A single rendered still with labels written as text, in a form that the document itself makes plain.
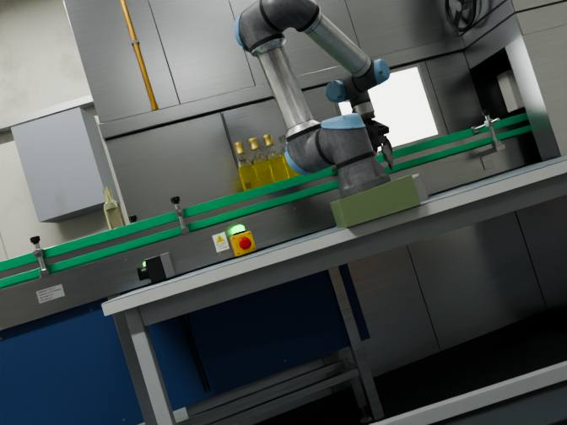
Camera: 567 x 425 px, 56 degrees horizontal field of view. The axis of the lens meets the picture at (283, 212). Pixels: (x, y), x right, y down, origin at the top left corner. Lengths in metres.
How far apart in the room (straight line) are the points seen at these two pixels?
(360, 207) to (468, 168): 0.91
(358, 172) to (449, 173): 0.78
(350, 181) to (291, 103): 0.31
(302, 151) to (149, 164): 0.77
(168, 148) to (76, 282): 0.66
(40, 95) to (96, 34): 3.06
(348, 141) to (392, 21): 1.13
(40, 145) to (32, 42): 1.09
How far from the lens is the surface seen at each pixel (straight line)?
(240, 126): 2.21
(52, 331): 1.91
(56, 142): 4.81
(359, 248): 1.52
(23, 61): 5.51
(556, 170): 1.66
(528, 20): 2.42
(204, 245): 1.85
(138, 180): 2.18
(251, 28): 1.68
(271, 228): 1.88
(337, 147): 1.54
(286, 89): 1.65
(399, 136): 2.39
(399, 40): 2.56
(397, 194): 1.48
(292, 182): 1.93
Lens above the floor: 0.79
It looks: 2 degrees up
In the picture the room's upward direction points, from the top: 17 degrees counter-clockwise
